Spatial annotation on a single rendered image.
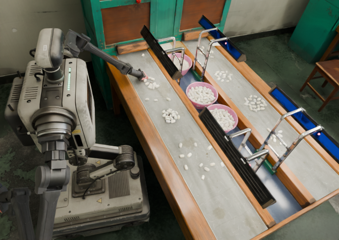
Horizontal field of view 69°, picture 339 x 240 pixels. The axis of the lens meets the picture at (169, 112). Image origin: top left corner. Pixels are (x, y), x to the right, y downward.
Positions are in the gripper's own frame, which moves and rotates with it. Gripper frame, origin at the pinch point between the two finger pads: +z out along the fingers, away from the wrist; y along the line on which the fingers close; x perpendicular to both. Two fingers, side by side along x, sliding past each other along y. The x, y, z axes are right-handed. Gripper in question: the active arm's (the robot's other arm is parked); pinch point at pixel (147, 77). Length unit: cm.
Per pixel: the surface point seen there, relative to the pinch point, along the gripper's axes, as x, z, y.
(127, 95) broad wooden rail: 13.9, -18.6, -14.4
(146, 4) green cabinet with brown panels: -43, -13, 41
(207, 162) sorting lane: -2, 5, -91
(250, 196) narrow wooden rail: -10, 12, -122
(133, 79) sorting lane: 8.1, -7.1, 4.2
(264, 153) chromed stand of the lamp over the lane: -39, -8, -113
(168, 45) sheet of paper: -24, 28, 34
